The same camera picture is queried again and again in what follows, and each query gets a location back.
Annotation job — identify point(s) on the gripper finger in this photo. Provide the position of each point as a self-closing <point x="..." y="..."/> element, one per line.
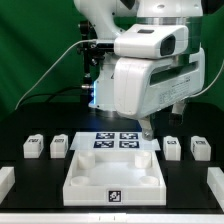
<point x="147" y="130"/>
<point x="176" y="115"/>

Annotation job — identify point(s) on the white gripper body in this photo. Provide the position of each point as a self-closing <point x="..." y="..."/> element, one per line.
<point x="135" y="97"/>

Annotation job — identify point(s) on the white square table top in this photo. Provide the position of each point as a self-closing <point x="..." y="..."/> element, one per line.
<point x="114" y="178"/>

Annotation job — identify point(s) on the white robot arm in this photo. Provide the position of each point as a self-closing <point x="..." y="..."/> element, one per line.
<point x="111" y="18"/>

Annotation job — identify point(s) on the white sheet with markers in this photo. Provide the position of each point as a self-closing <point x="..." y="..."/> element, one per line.
<point x="112" y="140"/>

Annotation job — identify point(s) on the white right obstacle block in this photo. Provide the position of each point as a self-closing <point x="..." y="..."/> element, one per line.
<point x="215" y="180"/>

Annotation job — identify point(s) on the white obstacle block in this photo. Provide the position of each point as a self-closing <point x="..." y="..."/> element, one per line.
<point x="215" y="180"/>
<point x="7" y="180"/>

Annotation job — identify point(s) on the green backdrop curtain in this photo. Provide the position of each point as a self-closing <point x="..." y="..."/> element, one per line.
<point x="34" y="35"/>

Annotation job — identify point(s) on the white front table edge strip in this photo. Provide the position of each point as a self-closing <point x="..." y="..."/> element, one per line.
<point x="10" y="218"/>

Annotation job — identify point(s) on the white left obstacle block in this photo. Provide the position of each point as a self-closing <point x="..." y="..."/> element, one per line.
<point x="7" y="180"/>

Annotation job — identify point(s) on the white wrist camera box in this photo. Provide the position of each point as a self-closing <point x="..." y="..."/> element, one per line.
<point x="152" y="41"/>

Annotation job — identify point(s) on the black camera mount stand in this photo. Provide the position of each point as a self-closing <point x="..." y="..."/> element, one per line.
<point x="99" y="62"/>

